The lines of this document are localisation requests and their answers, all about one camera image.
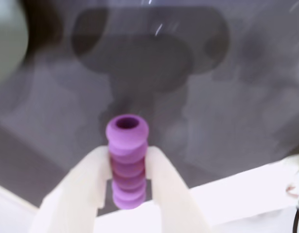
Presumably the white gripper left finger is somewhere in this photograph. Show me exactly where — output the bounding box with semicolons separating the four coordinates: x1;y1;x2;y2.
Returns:
29;145;111;233

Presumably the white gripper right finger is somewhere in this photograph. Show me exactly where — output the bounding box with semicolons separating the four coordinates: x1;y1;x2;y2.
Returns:
144;146;213;233

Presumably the purple ribbed pen grip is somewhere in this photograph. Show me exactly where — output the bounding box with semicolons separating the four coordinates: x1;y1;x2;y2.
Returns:
105;113;150;211

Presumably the dark brown table mat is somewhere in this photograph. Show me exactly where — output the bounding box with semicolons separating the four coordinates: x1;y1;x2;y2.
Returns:
0;0;299;217

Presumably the pale green steel-rimmed mug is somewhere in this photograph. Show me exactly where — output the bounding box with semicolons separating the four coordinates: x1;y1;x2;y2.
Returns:
0;0;31;84

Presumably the black camera cable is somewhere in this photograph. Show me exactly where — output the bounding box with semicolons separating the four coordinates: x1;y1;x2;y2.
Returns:
292;208;299;233

